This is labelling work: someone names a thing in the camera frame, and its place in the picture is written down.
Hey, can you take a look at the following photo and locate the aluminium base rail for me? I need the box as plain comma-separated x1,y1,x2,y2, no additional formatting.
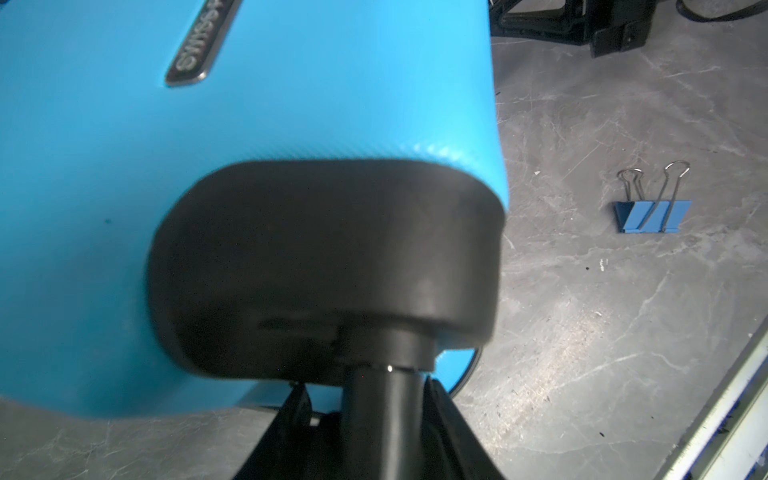
656,322,768,479

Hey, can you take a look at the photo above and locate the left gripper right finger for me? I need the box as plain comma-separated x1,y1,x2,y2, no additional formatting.
422,377,505,480

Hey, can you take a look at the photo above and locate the blue suitcase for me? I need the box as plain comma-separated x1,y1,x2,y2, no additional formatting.
0,0,511,480

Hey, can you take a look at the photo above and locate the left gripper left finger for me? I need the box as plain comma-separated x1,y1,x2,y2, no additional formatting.
234,384,341,480

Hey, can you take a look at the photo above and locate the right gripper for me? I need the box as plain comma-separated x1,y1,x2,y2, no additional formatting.
489,0,657,58

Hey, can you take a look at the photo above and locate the blue binder clip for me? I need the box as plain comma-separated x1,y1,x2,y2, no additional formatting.
614,160,692,234

